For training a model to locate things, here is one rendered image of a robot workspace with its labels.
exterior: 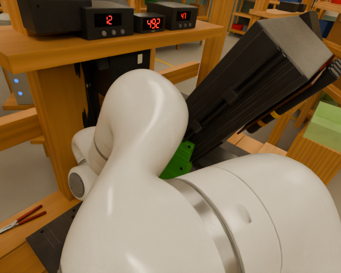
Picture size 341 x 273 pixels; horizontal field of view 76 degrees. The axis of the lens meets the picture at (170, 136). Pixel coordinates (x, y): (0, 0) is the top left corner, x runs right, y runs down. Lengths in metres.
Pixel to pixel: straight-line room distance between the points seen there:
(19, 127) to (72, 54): 0.36
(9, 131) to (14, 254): 0.42
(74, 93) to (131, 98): 0.58
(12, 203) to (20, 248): 1.37
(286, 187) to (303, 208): 0.02
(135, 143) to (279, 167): 0.12
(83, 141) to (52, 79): 0.30
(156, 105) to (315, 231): 0.16
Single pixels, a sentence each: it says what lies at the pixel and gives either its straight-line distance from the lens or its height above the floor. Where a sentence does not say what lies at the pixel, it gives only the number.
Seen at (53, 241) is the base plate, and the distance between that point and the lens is 0.95.
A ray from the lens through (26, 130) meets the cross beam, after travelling 0.88.
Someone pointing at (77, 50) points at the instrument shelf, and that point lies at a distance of 0.61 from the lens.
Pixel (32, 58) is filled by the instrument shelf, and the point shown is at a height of 1.53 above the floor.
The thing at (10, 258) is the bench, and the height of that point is 0.88.
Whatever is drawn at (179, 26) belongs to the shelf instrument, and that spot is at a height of 1.55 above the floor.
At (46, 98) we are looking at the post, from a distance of 0.75.
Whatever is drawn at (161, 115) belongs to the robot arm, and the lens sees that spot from 0.18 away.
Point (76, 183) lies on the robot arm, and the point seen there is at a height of 1.29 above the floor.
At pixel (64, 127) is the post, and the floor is 1.25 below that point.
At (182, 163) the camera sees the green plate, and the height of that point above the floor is 1.19.
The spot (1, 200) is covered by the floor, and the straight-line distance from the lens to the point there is 2.41.
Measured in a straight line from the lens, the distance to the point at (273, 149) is 1.52.
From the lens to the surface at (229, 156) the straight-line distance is 0.94.
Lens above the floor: 1.70
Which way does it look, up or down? 36 degrees down
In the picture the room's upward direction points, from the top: 8 degrees clockwise
